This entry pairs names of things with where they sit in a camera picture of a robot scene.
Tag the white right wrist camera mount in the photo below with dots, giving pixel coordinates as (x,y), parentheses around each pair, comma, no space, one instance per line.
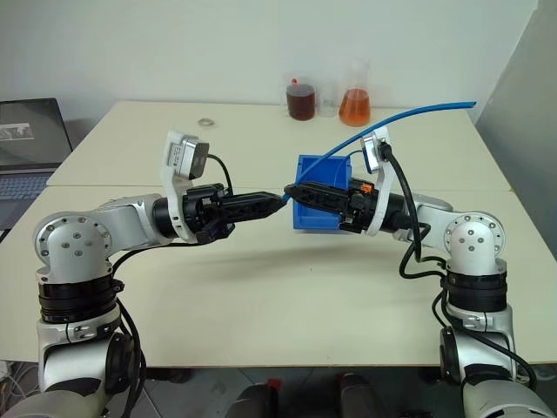
(377,174)

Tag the beaker with dark brown liquid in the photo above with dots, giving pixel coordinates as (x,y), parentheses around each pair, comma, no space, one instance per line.
(301,102)

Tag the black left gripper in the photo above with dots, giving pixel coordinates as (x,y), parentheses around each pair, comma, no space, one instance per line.
(204,209)

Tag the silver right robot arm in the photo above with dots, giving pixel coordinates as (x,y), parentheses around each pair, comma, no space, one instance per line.
(472,239)

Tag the grey laptop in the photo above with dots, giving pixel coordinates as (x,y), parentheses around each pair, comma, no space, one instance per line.
(26,148)

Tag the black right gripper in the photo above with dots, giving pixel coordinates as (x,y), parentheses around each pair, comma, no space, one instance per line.
(360,204)

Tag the flask with orange liquid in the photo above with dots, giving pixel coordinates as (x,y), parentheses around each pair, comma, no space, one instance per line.
(354,106)

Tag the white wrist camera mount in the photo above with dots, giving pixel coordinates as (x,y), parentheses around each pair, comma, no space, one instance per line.
(377,174)
(176,165)

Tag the small empty clear beaker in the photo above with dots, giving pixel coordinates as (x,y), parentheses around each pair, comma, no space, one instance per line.
(329,102)

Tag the blue plastic bin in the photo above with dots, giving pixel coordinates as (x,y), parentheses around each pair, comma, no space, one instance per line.
(315,217)

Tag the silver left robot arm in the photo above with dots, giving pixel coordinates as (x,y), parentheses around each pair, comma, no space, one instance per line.
(74,244)

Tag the dark rounded shape with red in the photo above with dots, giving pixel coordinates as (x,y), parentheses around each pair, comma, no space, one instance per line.
(259,400)

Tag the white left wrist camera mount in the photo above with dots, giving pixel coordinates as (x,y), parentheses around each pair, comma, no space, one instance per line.
(176,165)

